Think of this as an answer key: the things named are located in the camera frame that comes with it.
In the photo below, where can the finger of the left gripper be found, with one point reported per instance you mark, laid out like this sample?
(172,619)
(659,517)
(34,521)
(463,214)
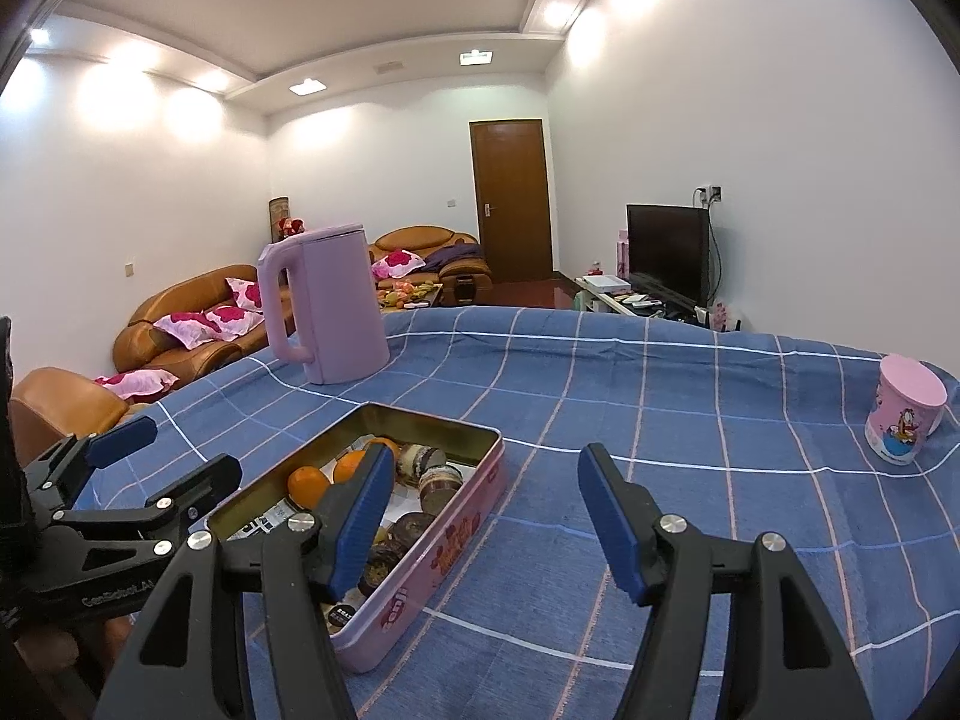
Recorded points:
(55,480)
(165,517)

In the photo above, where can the large orange fruit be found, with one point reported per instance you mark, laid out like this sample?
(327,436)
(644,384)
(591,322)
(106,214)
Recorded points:
(384,442)

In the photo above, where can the brown leather armchair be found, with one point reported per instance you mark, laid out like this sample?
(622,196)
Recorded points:
(51,403)

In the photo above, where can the small orange in tin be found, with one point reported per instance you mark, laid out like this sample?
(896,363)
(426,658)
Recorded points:
(307,486)
(345,466)

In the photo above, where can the brown leather long sofa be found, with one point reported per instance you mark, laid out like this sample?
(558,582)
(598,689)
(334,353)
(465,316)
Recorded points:
(195,327)

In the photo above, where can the blue plaid tablecloth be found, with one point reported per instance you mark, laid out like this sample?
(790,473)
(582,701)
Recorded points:
(740,434)

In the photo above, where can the lilac electric kettle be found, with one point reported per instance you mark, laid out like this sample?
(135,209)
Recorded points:
(320,305)

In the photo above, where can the small round jar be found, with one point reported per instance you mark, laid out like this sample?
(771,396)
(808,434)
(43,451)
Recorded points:
(437,486)

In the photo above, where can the pink tin box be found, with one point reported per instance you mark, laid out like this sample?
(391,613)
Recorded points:
(393,556)

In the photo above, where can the pink cartoon cup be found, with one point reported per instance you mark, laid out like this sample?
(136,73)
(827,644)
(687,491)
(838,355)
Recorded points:
(909,400)

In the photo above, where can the pink flower cushion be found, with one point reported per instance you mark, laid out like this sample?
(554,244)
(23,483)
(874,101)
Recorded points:
(397,265)

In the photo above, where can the white tv stand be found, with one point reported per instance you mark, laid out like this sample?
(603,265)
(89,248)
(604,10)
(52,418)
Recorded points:
(605,294)

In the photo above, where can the black television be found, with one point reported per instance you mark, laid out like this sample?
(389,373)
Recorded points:
(671,245)

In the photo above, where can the brown wooden door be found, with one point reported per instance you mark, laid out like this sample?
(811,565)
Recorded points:
(513,204)

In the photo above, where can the wall power socket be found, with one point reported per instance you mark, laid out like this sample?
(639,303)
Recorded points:
(707,195)

